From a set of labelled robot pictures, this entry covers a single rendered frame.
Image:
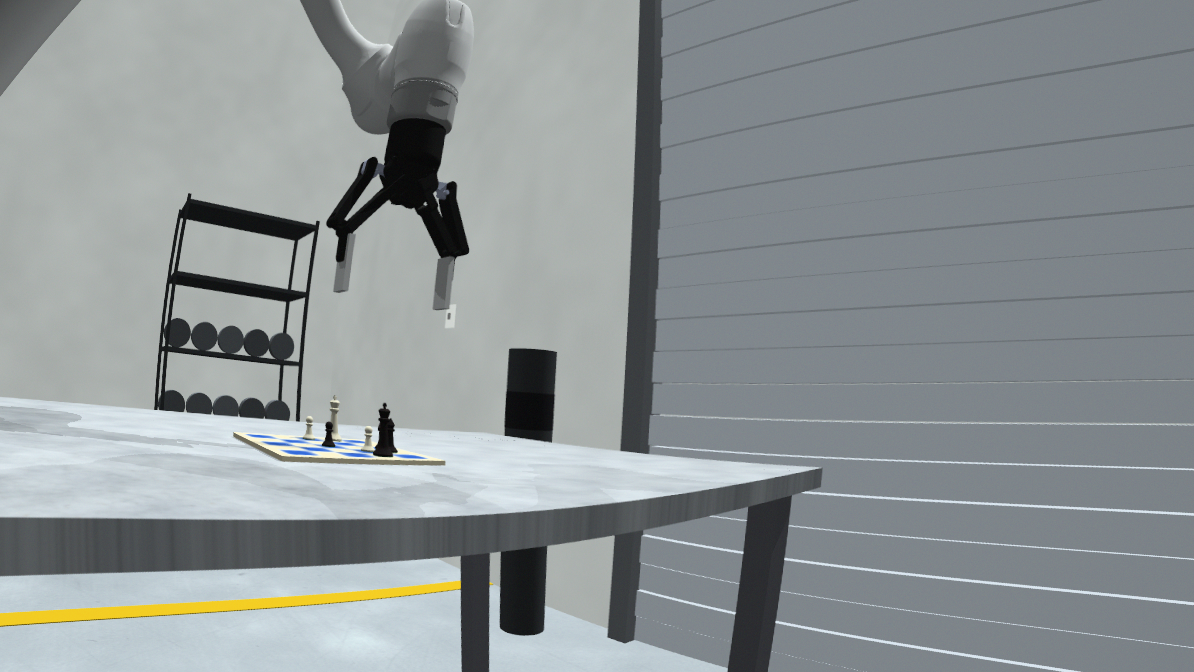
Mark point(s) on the blue and cream chessboard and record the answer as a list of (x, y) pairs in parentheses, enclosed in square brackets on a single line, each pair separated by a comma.
[(348, 451)]

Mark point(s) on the white chess king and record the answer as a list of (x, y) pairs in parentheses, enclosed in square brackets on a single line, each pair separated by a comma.
[(334, 409)]

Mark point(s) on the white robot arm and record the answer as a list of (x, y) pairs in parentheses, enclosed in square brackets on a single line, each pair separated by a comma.
[(424, 71)]

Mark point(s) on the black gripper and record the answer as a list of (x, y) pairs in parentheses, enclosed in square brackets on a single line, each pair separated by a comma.
[(414, 150)]

